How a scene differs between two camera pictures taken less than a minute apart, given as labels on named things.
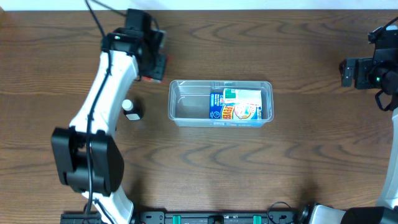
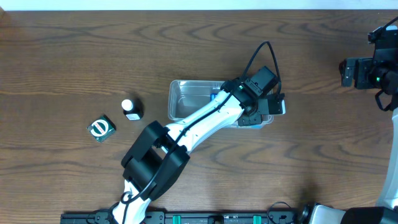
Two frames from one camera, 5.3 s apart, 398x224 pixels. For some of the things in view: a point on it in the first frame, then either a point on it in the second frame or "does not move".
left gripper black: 158,70 to 254,122
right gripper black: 351,73 does not move
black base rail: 188,217 does not move
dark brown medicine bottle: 133,109 does not move
